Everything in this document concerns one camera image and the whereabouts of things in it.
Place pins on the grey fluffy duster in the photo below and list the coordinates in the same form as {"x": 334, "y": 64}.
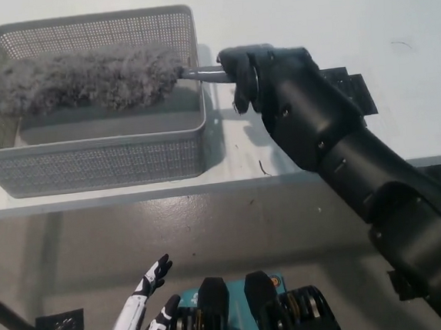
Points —
{"x": 82, "y": 80}

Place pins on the black metal table leg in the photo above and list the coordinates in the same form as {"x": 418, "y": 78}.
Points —
{"x": 13, "y": 318}

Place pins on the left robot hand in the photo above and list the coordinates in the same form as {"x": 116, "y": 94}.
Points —
{"x": 129, "y": 319}

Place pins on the black tape patch on desk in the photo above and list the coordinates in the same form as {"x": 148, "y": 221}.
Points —
{"x": 356, "y": 87}

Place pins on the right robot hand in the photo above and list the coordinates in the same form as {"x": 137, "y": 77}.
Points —
{"x": 296, "y": 100}

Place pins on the grey perforated plastic basket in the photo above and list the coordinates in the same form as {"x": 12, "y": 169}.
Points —
{"x": 89, "y": 165}

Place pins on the black and teal robot torso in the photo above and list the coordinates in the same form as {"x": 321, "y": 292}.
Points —
{"x": 214, "y": 312}

